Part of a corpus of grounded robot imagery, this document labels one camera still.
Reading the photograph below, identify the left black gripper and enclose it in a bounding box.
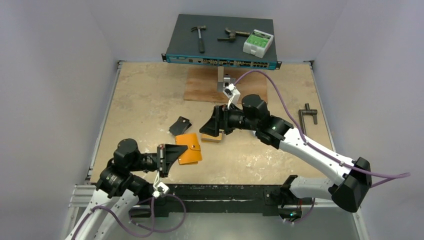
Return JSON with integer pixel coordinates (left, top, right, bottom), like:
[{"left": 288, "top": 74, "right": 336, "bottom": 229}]
[{"left": 128, "top": 143, "right": 187, "bottom": 178}]

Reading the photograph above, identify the gold credit card stack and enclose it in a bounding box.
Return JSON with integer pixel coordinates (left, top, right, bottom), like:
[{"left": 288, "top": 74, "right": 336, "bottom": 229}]
[{"left": 201, "top": 132, "right": 223, "bottom": 143}]

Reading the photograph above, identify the orange leather card holder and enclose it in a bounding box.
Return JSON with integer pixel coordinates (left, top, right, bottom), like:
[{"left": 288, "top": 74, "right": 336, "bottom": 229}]
[{"left": 175, "top": 133, "right": 203, "bottom": 166}]

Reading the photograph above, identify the black credit card stack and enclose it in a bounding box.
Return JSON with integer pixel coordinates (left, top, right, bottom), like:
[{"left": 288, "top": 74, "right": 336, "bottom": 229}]
[{"left": 168, "top": 116, "right": 192, "bottom": 136}]

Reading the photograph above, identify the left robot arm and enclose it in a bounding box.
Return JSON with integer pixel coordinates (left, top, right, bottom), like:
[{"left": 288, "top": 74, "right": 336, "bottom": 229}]
[{"left": 66, "top": 138, "right": 189, "bottom": 240}]

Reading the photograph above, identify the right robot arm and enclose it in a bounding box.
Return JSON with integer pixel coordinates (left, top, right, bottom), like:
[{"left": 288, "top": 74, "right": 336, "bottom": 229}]
[{"left": 199, "top": 94, "right": 372, "bottom": 213}]

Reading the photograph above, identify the plywood board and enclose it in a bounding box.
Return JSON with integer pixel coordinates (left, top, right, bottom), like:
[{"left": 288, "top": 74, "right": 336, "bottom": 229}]
[{"left": 183, "top": 67, "right": 268, "bottom": 103}]

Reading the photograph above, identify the small hammer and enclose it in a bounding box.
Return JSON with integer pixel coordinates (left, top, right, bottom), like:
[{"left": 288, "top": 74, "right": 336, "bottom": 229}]
[{"left": 190, "top": 25, "right": 207, "bottom": 54}]

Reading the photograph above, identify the brass clamp tool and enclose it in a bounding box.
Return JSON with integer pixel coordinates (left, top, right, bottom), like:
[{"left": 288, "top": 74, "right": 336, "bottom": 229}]
[{"left": 217, "top": 27, "right": 251, "bottom": 43}]

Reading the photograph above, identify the white green electronic box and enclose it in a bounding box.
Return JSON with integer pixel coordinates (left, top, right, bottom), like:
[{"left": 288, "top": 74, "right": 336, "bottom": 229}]
[{"left": 242, "top": 29, "right": 274, "bottom": 59}]

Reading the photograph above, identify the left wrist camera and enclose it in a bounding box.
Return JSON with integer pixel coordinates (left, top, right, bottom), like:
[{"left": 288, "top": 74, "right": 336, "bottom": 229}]
[{"left": 152, "top": 182, "right": 170, "bottom": 199}]

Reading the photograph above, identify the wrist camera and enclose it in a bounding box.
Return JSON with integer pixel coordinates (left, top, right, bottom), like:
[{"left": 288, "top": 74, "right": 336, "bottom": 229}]
[
  {"left": 222, "top": 83, "right": 241, "bottom": 107},
  {"left": 152, "top": 182, "right": 170, "bottom": 199}
]

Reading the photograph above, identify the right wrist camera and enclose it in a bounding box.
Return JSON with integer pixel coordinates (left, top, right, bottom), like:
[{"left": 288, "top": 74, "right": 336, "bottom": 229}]
[{"left": 222, "top": 83, "right": 241, "bottom": 107}]

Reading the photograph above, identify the metal stand bracket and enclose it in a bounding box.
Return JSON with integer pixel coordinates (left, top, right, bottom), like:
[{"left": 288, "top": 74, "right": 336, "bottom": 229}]
[{"left": 216, "top": 66, "right": 236, "bottom": 93}]

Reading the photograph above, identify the blue network switch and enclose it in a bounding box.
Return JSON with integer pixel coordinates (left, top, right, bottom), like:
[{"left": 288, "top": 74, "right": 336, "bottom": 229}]
[{"left": 162, "top": 13, "right": 282, "bottom": 70}]

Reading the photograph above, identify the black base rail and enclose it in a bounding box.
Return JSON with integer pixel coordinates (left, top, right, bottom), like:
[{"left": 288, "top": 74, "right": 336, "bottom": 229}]
[{"left": 128, "top": 184, "right": 314, "bottom": 220}]

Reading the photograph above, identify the dark metal T-handle tool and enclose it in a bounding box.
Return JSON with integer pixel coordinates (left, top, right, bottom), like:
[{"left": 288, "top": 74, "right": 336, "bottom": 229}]
[{"left": 298, "top": 102, "right": 319, "bottom": 136}]

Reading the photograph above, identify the aluminium frame rail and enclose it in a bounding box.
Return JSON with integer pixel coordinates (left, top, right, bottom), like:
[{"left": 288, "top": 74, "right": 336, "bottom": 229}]
[{"left": 60, "top": 60, "right": 124, "bottom": 240}]

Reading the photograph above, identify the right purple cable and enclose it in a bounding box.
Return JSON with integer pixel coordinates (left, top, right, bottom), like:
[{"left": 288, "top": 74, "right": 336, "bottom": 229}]
[{"left": 234, "top": 69, "right": 411, "bottom": 188}]

